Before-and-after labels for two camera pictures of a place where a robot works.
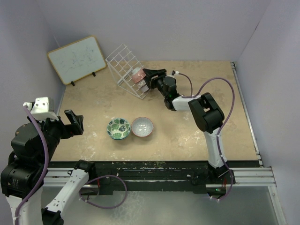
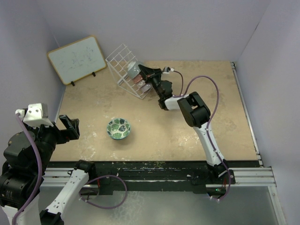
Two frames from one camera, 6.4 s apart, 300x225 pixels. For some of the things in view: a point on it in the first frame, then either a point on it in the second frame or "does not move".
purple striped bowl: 144,88 does not move
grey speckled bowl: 142,126 to 133,69
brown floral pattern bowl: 138,76 does not move
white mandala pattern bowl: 141,83 does not move
